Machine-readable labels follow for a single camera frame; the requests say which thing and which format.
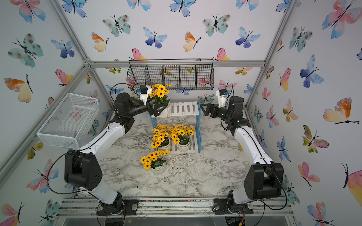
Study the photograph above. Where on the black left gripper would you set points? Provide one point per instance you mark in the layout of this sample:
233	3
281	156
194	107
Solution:
155	108

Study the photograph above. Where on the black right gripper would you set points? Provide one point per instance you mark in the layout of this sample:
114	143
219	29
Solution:
212	107

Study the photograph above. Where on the sunflower pot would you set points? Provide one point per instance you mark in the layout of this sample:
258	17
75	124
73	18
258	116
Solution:
161	138
159	93
180	135
155	160

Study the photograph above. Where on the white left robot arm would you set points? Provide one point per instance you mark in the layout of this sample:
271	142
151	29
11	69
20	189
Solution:
82	168

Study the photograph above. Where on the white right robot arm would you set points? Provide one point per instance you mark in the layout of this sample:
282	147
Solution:
264	178

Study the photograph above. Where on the blue white wooden shelf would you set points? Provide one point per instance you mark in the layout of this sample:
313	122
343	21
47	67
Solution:
182	116

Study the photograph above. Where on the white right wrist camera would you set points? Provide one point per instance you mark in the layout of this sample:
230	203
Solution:
222	96

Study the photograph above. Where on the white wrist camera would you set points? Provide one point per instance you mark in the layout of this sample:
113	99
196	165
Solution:
222	96
143	93

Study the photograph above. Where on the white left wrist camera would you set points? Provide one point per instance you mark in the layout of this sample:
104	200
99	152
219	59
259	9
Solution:
143	93

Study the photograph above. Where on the black wire wall basket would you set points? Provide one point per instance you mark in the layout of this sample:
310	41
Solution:
188	74

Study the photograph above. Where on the white mesh wall basket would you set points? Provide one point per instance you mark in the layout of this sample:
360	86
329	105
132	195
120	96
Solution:
70	120

